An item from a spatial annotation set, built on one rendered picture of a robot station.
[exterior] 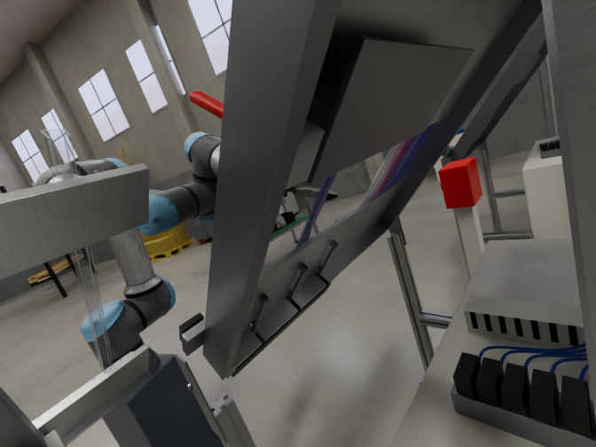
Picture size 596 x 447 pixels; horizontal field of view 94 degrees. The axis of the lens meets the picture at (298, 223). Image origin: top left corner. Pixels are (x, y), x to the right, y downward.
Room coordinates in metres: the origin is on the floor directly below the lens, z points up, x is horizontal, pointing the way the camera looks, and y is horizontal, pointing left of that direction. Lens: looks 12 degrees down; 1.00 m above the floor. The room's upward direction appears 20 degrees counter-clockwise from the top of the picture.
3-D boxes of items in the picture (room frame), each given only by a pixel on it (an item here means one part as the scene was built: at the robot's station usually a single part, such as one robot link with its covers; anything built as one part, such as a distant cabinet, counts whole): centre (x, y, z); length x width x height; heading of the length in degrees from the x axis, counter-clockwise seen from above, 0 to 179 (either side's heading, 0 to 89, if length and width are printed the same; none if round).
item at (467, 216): (1.06, -0.66, 0.39); 0.24 x 0.24 x 0.78; 42
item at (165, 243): (6.19, 3.01, 0.32); 1.10 x 0.78 x 0.65; 65
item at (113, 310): (0.79, 0.62, 0.72); 0.13 x 0.12 x 0.14; 151
